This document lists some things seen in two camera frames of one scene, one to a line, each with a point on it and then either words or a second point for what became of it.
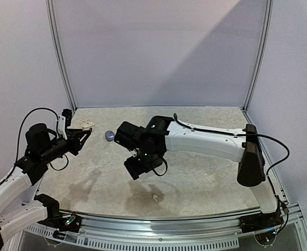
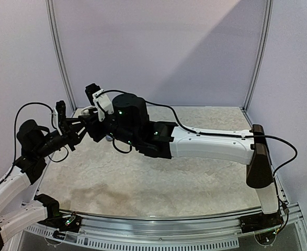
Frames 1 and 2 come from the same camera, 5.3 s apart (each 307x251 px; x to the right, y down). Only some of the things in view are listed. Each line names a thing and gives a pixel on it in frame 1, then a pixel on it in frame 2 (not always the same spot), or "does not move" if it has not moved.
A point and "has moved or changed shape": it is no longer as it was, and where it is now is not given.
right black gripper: x=131 y=169 → x=94 y=125
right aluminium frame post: x=269 y=14 does not move
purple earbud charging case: x=109 y=135 does not move
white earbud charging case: x=86 y=124 has moved or changed shape
